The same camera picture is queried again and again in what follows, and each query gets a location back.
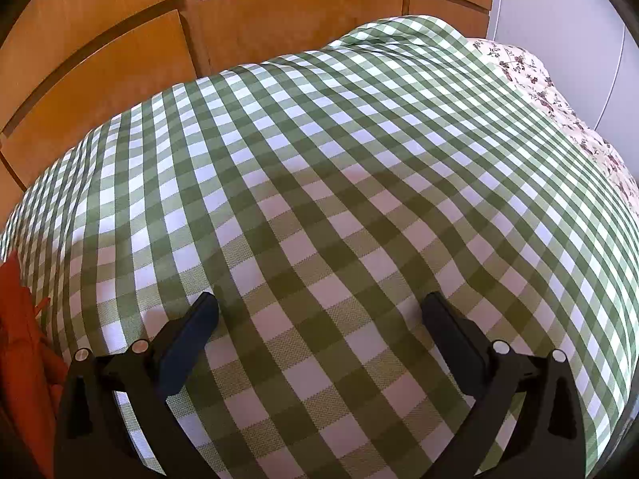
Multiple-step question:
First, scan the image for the floral bed sheet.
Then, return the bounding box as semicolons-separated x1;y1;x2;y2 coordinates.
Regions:
466;37;639;220

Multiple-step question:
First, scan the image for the white door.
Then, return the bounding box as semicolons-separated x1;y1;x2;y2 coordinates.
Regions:
486;0;639;160

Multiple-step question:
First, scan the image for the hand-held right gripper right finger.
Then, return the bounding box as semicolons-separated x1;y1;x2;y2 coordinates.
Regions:
422;292;585;479

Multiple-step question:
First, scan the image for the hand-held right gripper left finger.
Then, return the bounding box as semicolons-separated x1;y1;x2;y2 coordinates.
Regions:
54;292;220;479

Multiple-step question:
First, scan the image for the wooden panelled wardrobe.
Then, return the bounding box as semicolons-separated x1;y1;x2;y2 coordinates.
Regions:
0;0;501;223

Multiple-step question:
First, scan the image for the green checked blanket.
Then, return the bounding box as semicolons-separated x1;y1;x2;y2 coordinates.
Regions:
0;15;636;479

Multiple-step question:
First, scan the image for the red puffer jacket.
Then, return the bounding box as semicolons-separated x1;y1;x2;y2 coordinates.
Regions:
0;249;71;479

